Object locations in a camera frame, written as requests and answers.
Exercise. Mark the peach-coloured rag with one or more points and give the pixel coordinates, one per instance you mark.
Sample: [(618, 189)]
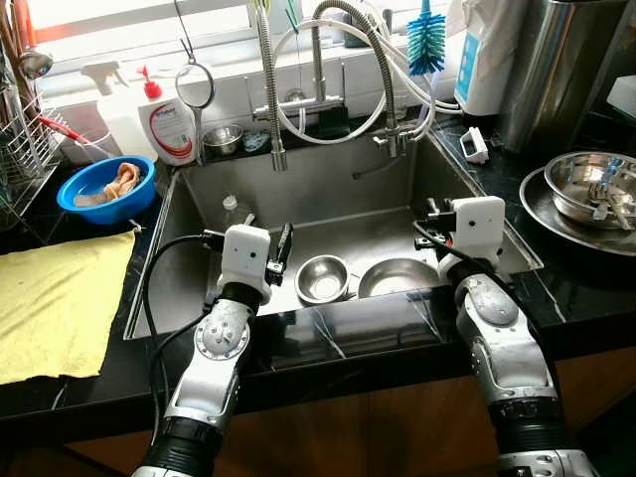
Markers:
[(124, 179)]

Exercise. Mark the yellow cloth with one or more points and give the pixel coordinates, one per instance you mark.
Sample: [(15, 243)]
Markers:
[(60, 303)]

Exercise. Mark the wide steel basin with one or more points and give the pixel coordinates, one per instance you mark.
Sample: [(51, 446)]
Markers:
[(547, 224)]

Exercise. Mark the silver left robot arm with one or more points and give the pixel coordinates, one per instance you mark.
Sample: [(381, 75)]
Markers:
[(221, 343)]

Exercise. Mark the stainless steel sink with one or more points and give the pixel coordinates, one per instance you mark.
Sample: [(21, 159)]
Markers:
[(328, 204)]

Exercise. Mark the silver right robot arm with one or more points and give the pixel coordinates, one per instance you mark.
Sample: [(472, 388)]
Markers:
[(507, 358)]

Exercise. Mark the white spray bottle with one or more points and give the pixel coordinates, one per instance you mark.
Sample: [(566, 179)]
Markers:
[(124, 124)]

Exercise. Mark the steel ladle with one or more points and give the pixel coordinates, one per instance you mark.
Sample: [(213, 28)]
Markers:
[(35, 63)]

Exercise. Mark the small white clip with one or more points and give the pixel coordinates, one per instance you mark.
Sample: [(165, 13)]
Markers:
[(476, 146)]

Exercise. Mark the blue bottle brush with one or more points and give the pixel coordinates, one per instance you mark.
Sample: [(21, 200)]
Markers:
[(426, 45)]

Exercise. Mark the white soap bottle red pump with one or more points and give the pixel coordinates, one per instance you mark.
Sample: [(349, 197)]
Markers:
[(171, 129)]

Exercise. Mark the round metal strainer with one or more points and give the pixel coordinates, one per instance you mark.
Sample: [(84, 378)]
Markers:
[(200, 129)]

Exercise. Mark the shallow steel dish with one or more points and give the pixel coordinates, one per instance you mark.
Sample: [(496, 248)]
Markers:
[(397, 280)]

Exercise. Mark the gooseneck steel faucet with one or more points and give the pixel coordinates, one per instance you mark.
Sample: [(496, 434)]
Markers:
[(383, 70)]

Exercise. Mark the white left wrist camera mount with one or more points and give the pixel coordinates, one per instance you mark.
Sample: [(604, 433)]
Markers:
[(243, 253)]

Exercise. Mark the blue plastic bowl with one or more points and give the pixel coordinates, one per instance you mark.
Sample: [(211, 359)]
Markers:
[(99, 207)]

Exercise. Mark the tall steel cylinder container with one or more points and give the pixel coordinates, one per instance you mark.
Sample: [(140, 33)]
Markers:
[(552, 70)]

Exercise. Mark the wooden cabinet front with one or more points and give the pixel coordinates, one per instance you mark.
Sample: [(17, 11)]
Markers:
[(378, 427)]

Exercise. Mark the white water purifier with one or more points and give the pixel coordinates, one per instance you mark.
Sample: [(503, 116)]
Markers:
[(482, 60)]

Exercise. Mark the large steel bowl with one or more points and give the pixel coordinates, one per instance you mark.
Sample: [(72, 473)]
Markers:
[(576, 179)]

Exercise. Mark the small steel bowl on ledge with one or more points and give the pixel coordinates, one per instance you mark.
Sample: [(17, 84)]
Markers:
[(223, 139)]

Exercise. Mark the clear glass bottle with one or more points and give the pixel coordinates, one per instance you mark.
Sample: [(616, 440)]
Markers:
[(237, 211)]

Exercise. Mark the small steel cup bowl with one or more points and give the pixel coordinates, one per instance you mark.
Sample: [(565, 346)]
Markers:
[(323, 281)]

